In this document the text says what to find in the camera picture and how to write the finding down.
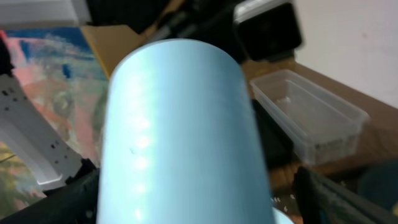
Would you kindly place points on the clear plastic bin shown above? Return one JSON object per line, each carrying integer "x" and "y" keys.
{"x": 322, "y": 126}

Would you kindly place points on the light blue plastic cup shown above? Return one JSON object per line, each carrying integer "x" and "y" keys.
{"x": 180, "y": 140}

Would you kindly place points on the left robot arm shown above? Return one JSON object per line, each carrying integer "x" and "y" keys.
{"x": 26, "y": 132}

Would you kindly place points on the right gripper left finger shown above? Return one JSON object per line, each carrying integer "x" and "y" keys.
{"x": 74, "y": 203}

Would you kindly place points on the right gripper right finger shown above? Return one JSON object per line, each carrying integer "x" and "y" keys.
{"x": 320, "y": 200}

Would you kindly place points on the black waste tray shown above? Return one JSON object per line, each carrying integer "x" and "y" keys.
{"x": 267, "y": 29}

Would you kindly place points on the light blue rice bowl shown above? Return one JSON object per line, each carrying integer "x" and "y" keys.
{"x": 280, "y": 217}

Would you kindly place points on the dark blue plate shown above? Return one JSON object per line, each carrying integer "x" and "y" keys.
{"x": 379, "y": 185}

